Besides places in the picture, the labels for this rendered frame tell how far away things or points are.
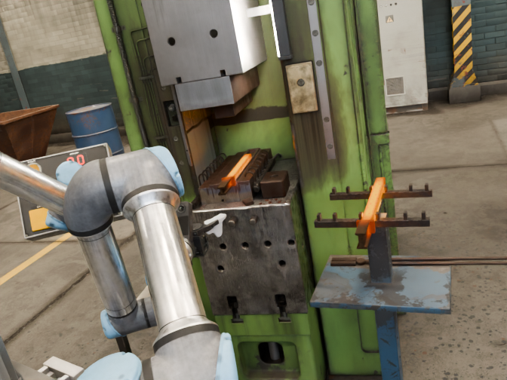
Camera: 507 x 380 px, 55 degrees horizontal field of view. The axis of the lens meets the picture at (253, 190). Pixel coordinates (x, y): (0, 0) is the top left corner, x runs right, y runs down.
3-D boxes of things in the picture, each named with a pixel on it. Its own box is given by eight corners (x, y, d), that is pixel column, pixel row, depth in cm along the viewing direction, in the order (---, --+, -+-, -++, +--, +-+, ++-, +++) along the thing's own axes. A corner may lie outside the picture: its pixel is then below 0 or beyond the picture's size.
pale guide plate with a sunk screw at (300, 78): (318, 110, 171) (311, 62, 166) (292, 114, 174) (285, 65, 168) (318, 109, 173) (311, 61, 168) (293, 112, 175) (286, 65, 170)
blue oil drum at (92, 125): (113, 180, 601) (93, 110, 573) (75, 183, 622) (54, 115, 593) (138, 165, 653) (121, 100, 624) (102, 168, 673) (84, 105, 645)
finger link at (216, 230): (228, 228, 147) (204, 241, 141) (224, 211, 145) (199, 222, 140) (235, 231, 144) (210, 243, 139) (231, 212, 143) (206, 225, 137)
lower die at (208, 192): (253, 200, 176) (248, 178, 173) (201, 204, 181) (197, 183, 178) (273, 164, 214) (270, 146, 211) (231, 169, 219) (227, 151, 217)
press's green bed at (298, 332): (323, 410, 196) (307, 313, 181) (235, 408, 206) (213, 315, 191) (333, 327, 247) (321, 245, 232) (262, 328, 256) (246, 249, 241)
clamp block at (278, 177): (285, 197, 173) (282, 180, 170) (262, 199, 175) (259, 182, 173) (290, 185, 183) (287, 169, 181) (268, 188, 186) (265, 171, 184)
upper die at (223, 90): (235, 103, 164) (228, 75, 161) (180, 111, 170) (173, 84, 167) (259, 84, 203) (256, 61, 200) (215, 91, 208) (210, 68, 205)
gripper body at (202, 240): (186, 248, 143) (171, 268, 132) (180, 222, 140) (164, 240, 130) (210, 246, 141) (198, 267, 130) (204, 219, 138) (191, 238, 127)
